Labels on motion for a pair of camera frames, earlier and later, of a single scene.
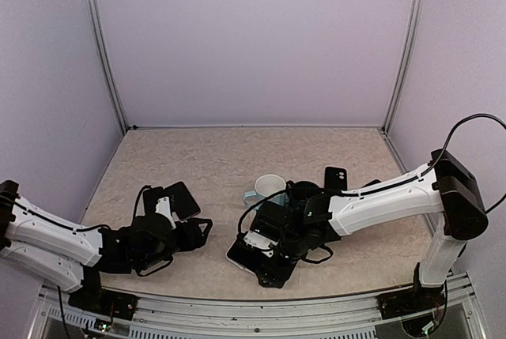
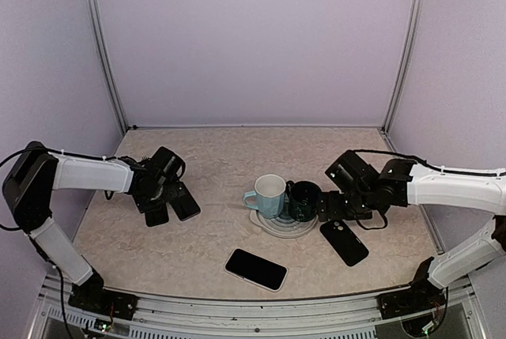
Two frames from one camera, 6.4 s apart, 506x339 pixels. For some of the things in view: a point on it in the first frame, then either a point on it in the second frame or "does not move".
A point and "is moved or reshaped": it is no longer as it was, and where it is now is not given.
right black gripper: [276, 276] → [329, 200]
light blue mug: [266, 186] does not move
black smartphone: [254, 260] is moved or reshaped
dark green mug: [299, 193] does not move
